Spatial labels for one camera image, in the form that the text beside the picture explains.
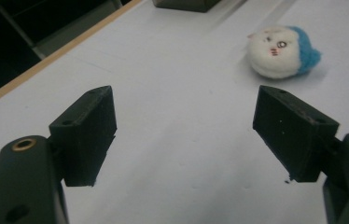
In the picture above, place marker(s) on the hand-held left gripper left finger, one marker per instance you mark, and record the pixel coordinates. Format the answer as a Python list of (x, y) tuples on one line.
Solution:
[(82, 137)]

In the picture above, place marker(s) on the white and blue plush toy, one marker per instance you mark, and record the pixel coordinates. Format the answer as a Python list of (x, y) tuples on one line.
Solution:
[(280, 53)]

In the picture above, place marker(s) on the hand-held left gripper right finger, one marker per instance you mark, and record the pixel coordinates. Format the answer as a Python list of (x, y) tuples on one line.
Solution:
[(294, 137)]

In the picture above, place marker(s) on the grey metal stand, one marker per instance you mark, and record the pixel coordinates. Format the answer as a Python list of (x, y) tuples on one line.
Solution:
[(67, 29)]

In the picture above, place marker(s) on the dark box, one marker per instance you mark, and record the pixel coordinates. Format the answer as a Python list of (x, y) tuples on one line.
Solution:
[(186, 4)]

